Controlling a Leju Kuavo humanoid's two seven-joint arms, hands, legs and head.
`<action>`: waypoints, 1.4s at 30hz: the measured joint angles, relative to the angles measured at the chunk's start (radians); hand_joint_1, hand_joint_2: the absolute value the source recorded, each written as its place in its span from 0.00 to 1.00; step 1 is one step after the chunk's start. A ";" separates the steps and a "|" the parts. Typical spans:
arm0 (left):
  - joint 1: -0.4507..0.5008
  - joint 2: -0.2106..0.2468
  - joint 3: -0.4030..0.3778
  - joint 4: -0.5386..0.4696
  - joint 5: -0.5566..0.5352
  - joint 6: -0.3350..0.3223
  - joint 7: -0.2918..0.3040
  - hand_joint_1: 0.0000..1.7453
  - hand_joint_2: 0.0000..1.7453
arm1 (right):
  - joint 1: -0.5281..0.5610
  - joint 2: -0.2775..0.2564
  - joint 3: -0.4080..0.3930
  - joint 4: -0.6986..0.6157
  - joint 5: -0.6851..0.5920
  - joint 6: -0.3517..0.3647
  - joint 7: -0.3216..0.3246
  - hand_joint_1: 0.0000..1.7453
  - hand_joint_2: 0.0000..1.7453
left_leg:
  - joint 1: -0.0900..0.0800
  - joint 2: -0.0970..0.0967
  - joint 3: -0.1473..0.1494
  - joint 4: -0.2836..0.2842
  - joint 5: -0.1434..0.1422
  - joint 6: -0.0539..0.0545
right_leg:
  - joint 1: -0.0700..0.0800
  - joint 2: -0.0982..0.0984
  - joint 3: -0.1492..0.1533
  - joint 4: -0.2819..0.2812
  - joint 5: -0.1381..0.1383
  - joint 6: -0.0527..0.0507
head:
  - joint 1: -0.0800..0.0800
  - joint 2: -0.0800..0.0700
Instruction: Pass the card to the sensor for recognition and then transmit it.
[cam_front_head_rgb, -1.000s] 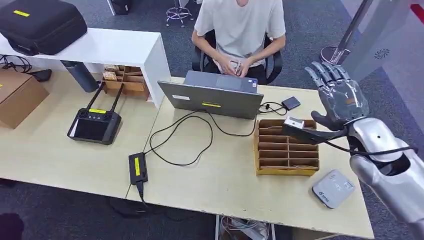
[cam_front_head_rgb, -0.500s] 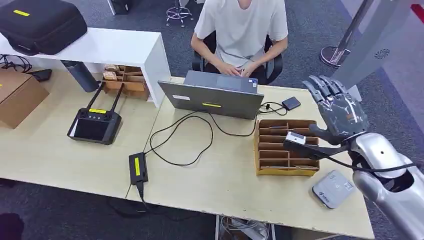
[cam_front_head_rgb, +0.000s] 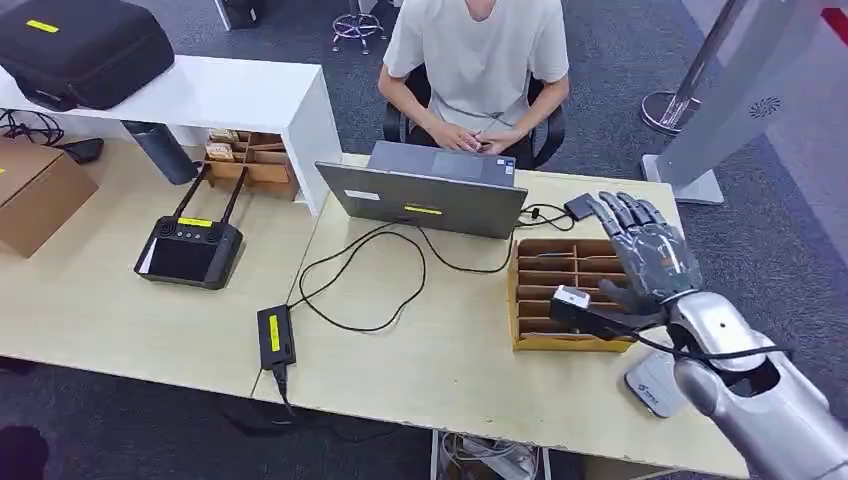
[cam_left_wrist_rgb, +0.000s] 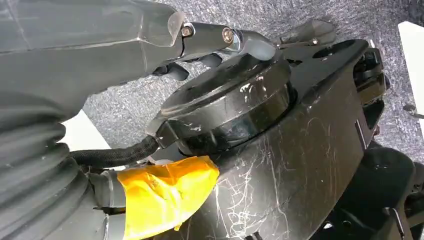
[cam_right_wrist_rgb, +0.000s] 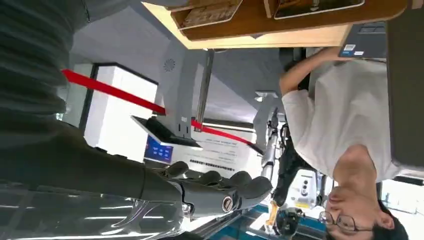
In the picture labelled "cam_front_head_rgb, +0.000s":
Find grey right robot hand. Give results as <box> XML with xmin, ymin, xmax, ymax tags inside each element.
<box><xmin>585</xmin><ymin>191</ymin><xmax>704</xmax><ymax>319</ymax></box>

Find small black external drive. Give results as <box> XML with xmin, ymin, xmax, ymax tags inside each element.
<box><xmin>563</xmin><ymin>192</ymin><xmax>598</xmax><ymax>223</ymax></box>

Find wooden slotted card box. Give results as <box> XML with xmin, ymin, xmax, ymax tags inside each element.
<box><xmin>506</xmin><ymin>237</ymin><xmax>638</xmax><ymax>354</ymax></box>

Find pale grey square device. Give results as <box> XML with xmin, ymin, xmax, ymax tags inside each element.
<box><xmin>623</xmin><ymin>350</ymin><xmax>691</xmax><ymax>421</ymax></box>

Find black office chair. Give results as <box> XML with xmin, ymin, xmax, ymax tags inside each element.
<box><xmin>382</xmin><ymin>62</ymin><xmax>567</xmax><ymax>171</ymax></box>

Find grey kiosk stand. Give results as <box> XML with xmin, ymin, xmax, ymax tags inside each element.
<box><xmin>640</xmin><ymin>0</ymin><xmax>848</xmax><ymax>206</ymax></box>

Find grey laptop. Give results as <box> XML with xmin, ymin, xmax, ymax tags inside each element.
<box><xmin>314</xmin><ymin>140</ymin><xmax>530</xmax><ymax>241</ymax></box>

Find person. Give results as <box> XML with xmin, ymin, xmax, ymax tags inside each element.
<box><xmin>376</xmin><ymin>0</ymin><xmax>572</xmax><ymax>158</ymax></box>

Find chrome stool base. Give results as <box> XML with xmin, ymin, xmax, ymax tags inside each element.
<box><xmin>330</xmin><ymin>0</ymin><xmax>390</xmax><ymax>56</ymax></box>

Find black power adapter yellow label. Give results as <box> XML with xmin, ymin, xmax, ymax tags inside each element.
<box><xmin>256</xmin><ymin>303</ymin><xmax>298</xmax><ymax>372</ymax></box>

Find wooden box with cards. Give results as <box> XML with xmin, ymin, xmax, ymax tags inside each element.
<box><xmin>201</xmin><ymin>128</ymin><xmax>301</xmax><ymax>203</ymax></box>

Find black remote controller with antennas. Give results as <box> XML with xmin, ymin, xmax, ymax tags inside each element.
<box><xmin>133</xmin><ymin>164</ymin><xmax>248</xmax><ymax>291</ymax></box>

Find white desk shelf riser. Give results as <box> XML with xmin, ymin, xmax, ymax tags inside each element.
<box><xmin>0</xmin><ymin>54</ymin><xmax>344</xmax><ymax>219</ymax></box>

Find black cabinet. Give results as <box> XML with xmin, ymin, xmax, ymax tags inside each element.
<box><xmin>212</xmin><ymin>0</ymin><xmax>262</xmax><ymax>32</ymax></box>

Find black computer mouse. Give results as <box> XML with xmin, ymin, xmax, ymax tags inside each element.
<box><xmin>55</xmin><ymin>137</ymin><xmax>106</xmax><ymax>166</ymax></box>

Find black carrying case yellow label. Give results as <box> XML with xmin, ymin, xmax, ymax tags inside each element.
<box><xmin>0</xmin><ymin>0</ymin><xmax>176</xmax><ymax>113</ymax></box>

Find brown cardboard box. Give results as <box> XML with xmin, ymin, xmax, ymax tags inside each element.
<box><xmin>0</xmin><ymin>136</ymin><xmax>100</xmax><ymax>260</ymax></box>

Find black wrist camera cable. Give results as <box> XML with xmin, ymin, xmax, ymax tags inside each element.
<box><xmin>629</xmin><ymin>329</ymin><xmax>794</xmax><ymax>364</ymax></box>

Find short black drive cable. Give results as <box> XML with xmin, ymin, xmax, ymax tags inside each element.
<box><xmin>515</xmin><ymin>203</ymin><xmax>577</xmax><ymax>234</ymax></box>

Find chrome stanchion post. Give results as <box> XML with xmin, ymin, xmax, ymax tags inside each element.
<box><xmin>639</xmin><ymin>0</ymin><xmax>741</xmax><ymax>138</ymax></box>

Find black laptop power cable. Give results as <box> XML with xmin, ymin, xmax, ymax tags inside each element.
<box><xmin>288</xmin><ymin>221</ymin><xmax>517</xmax><ymax>335</ymax></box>

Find black mains cable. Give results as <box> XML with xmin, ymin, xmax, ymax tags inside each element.
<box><xmin>247</xmin><ymin>366</ymin><xmax>297</xmax><ymax>420</ymax></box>

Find black tangled cables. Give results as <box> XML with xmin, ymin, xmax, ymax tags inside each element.
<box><xmin>0</xmin><ymin>108</ymin><xmax>66</xmax><ymax>148</ymax></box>

